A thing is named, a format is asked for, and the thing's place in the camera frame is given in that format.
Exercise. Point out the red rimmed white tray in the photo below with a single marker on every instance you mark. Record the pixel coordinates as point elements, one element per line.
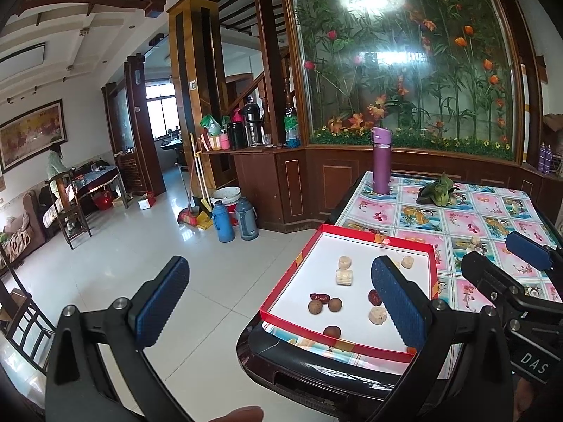
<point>314,271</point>

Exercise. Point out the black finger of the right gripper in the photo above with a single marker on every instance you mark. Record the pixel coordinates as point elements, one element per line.
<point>491,281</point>

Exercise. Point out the colourful fruit pattern tablecloth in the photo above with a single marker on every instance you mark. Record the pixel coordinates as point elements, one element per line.
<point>490,213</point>

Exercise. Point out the person's right hand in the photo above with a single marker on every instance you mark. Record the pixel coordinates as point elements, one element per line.
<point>243,414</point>

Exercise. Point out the brown round longan fruit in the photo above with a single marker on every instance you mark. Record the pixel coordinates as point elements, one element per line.
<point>315,306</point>

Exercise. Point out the green leafy vegetable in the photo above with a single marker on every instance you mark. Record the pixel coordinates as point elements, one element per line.
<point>437,192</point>

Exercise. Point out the dark side table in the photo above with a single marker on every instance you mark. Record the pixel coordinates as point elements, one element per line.
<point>103,177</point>

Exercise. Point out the purple thermos bottle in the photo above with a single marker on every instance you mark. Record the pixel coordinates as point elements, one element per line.
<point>381,140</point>

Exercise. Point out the white fruit piece top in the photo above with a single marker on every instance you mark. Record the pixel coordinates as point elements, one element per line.
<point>344,277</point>

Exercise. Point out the brown longan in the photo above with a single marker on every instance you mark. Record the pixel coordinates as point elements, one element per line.
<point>335,305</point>
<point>332,331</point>

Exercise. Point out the grey blue thermos jug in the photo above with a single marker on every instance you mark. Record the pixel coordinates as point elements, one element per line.
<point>247,219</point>

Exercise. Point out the black steel thermos flask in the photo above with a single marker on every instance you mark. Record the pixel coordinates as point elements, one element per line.
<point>254,123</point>

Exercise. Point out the clear blue water bottle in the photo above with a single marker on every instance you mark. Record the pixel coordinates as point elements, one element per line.
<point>291,127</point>

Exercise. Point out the white peeled fruit piece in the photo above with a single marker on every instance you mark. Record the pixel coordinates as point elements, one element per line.
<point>344,262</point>

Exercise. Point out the framed wall painting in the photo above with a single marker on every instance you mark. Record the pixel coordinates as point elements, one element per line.
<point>31,133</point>

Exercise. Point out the purple spray bottles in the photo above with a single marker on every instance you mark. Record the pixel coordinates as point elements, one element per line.
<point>544,159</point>

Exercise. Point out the red jujube date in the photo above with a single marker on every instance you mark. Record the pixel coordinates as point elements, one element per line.
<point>374,298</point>
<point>321,297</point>

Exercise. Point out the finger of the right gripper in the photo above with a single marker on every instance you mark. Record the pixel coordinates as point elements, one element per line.
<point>538,256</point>

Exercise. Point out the flower bamboo glass display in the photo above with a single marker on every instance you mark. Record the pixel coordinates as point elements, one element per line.
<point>436,73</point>

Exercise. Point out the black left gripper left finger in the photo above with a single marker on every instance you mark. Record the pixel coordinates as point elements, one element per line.
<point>79,387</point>

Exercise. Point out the brown longan on table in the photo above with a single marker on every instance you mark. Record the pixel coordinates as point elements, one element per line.
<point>335,305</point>

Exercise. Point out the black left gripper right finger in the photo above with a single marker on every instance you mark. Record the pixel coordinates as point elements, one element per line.
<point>461,370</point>

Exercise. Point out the brown wooden cabinet counter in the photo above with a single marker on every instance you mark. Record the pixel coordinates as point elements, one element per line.
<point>298,189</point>

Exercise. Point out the person in green shirt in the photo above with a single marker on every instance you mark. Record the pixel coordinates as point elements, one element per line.
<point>55,166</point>

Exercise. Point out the white plastic basin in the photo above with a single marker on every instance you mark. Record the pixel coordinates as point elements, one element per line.
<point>226,195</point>

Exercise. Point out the wooden chair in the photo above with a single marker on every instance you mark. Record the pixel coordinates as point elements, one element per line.
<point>68,211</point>

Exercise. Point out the broom with yellow handle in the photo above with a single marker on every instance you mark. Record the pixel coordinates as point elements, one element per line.
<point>198,212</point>

